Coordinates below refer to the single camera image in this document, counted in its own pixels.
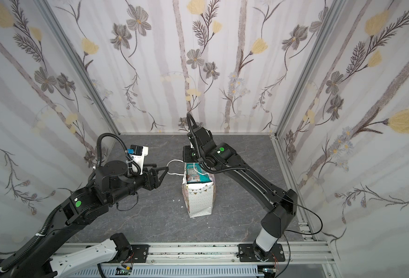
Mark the teal Fox's candy bag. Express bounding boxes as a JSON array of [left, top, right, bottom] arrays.
[[185, 163, 211, 184]]

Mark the patterned white paper bag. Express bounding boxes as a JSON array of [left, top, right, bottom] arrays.
[[167, 159, 216, 218]]

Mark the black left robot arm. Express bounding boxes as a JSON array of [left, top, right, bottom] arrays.
[[0, 133, 169, 278]]

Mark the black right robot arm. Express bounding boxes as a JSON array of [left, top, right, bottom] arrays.
[[183, 112, 298, 261]]

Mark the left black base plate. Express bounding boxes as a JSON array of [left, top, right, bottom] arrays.
[[119, 244, 150, 264]]

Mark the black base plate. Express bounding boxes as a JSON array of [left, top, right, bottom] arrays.
[[236, 243, 286, 262], [119, 244, 150, 264]]

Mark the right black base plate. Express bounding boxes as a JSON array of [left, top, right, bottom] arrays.
[[236, 243, 286, 262]]

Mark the white slotted cable duct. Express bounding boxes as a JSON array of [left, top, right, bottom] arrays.
[[71, 265, 264, 278]]

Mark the aluminium mounting rail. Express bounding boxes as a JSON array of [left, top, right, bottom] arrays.
[[134, 242, 335, 266]]

